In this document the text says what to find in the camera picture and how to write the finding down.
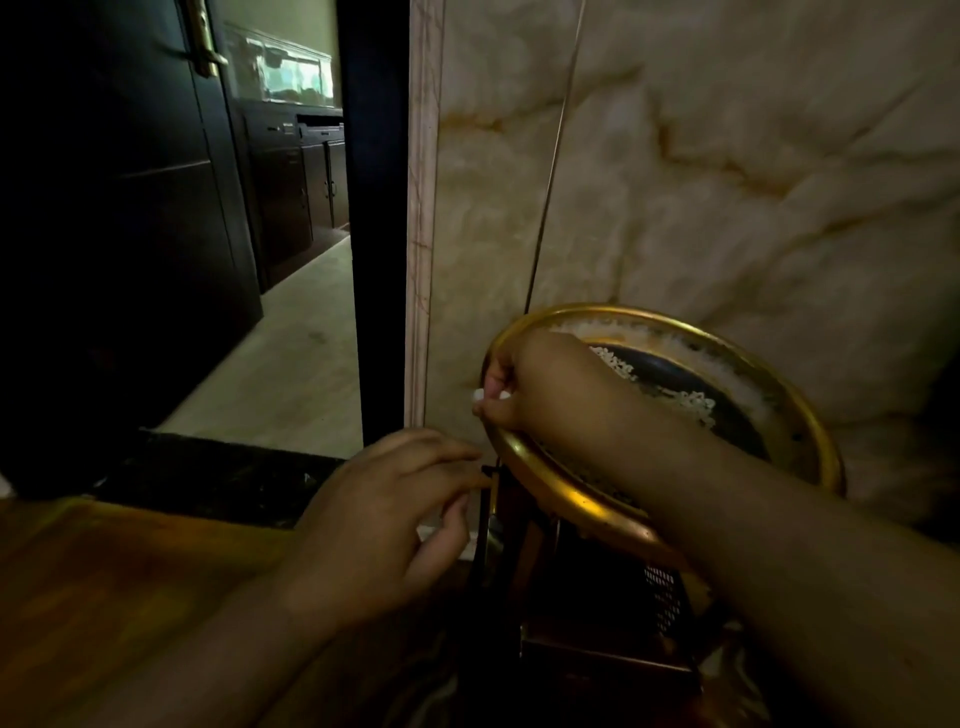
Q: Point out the person's left hand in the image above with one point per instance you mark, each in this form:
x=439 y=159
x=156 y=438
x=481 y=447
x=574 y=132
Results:
x=360 y=532

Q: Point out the person's right hand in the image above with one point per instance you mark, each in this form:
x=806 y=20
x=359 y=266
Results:
x=570 y=397

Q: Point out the person's left thumb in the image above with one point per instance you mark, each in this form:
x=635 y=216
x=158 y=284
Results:
x=442 y=536

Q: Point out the person's right fingers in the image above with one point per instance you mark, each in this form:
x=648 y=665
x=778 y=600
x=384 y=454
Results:
x=496 y=390

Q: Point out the golden metal plate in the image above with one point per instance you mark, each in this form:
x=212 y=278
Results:
x=592 y=510

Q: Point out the person's left forearm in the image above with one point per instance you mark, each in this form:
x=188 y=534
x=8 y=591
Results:
x=225 y=660

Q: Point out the person's right forearm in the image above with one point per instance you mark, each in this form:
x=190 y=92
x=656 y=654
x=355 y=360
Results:
x=810 y=585

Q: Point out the dark metal mesh stand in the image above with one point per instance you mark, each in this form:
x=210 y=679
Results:
x=592 y=622

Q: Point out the white rice grains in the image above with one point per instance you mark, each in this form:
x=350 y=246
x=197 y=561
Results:
x=694 y=405

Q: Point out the pink marble trim strip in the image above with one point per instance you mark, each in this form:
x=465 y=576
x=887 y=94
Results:
x=424 y=187

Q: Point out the black stone slab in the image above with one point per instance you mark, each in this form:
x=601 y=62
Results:
x=225 y=480

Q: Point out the dark wooden cabinet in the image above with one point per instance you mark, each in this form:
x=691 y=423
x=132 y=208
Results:
x=289 y=187

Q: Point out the glass aquarium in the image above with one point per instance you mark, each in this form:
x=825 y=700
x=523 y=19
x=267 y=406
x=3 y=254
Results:
x=289 y=71

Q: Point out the dark wooden door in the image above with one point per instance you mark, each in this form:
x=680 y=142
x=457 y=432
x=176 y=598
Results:
x=112 y=225

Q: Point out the black door frame post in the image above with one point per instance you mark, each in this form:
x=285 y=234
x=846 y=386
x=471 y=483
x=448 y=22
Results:
x=375 y=225

